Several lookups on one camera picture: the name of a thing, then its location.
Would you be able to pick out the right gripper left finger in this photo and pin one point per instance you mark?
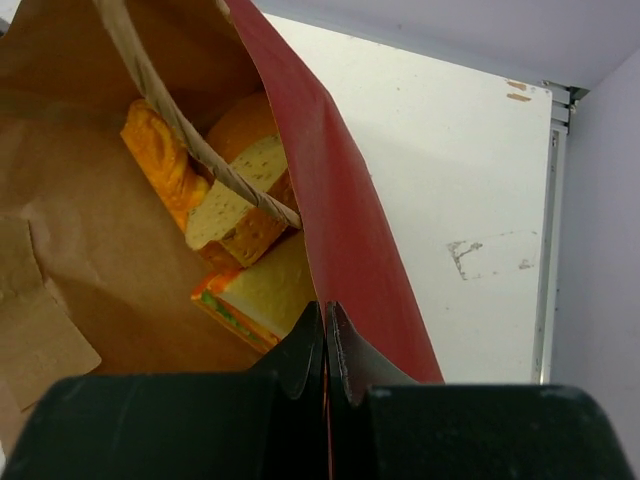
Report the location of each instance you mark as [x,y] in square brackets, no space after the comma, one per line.
[298,437]

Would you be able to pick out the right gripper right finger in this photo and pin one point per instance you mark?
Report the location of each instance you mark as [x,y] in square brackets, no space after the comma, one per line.
[353,367]

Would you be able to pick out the fake triangle sandwich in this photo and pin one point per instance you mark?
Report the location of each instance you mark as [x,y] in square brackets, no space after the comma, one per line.
[262,303]

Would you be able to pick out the seeded bread slice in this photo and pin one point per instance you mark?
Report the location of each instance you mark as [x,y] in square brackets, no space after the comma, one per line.
[225,229]

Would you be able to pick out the red brown paper bag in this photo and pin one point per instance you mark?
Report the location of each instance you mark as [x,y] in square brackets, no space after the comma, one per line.
[96,276]

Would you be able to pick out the braided orange bread loaf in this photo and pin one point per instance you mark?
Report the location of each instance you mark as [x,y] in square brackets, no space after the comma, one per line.
[164,160]

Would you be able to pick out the round orange bun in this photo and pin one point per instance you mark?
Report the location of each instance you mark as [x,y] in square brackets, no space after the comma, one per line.
[248,121]

